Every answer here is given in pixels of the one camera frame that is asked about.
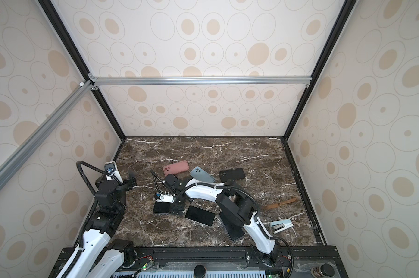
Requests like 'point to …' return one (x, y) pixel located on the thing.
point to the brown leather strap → (269, 206)
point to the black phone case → (233, 174)
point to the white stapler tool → (279, 226)
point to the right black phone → (234, 230)
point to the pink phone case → (175, 168)
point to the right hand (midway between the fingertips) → (176, 203)
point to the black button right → (326, 270)
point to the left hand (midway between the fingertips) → (122, 168)
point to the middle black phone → (200, 215)
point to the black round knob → (199, 271)
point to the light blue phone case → (199, 174)
